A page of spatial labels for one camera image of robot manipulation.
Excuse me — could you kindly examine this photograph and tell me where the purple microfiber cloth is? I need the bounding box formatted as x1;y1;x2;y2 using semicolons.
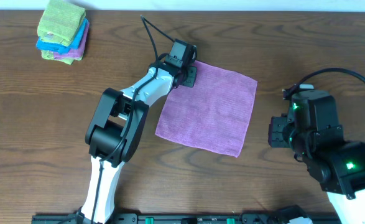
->
155;62;257;157

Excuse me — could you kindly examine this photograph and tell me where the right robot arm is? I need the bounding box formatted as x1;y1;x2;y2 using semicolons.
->
268;90;365;223

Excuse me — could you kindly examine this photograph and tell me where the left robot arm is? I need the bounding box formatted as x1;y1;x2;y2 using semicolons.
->
76;39;197;223

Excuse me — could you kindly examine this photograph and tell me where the purple folded cloth in stack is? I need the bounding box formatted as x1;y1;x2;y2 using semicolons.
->
53;19;90;60

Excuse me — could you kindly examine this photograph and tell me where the green folded cloth on top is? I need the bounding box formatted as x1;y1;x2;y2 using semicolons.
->
37;0;86;46

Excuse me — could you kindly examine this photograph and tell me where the green folded cloth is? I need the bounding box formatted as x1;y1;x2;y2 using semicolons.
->
37;0;86;46
41;50;82;65

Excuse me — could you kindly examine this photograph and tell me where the green folded cloth at bottom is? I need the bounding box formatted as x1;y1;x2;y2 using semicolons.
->
41;50;82;65

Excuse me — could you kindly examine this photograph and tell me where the blue folded cloth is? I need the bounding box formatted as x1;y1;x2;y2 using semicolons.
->
36;19;89;54

